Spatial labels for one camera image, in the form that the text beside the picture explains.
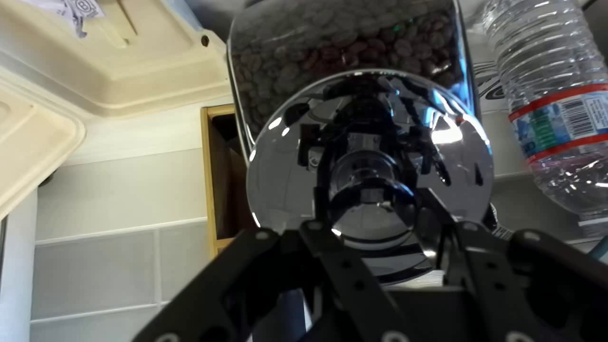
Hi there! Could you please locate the plastic water bottle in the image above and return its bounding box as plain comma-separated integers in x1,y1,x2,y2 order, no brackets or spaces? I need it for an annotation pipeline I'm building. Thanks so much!
484,0,608,219

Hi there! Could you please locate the glass coffee bean jar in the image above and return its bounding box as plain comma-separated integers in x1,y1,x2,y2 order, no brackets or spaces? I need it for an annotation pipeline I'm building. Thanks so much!
228,0,479,147

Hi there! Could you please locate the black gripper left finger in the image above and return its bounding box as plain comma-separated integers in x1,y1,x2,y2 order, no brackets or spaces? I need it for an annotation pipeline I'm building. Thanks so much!
133,223,412,342

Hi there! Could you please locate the white takeout container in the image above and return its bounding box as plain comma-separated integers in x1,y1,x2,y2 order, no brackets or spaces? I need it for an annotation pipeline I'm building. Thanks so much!
0,0,230,217

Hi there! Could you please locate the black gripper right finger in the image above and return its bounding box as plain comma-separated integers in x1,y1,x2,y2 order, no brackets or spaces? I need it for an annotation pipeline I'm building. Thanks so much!
446,223,608,342

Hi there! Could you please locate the wooden shelf organizer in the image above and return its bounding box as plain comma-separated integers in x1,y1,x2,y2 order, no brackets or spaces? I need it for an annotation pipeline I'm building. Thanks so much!
199,105,254,255

